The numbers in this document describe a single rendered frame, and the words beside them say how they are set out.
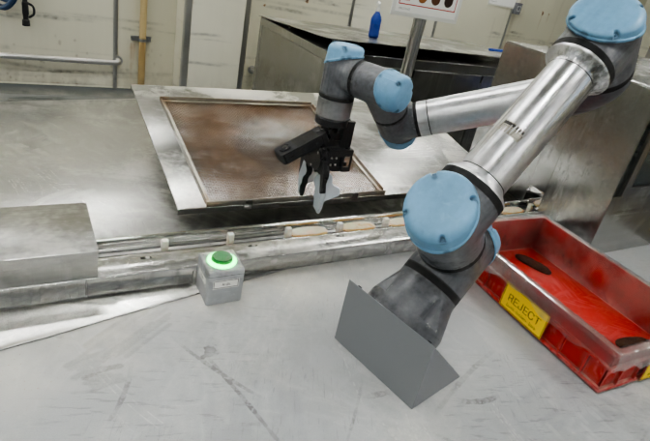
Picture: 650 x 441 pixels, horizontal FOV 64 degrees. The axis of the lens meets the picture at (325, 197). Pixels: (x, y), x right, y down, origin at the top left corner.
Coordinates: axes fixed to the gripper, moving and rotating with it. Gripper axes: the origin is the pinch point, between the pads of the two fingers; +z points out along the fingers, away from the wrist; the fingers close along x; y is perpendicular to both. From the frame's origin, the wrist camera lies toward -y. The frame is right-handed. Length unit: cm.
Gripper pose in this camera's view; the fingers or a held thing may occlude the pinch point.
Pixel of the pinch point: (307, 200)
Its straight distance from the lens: 117.4
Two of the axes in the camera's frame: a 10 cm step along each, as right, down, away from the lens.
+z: -1.9, 8.9, 4.3
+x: -4.7, -4.6, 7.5
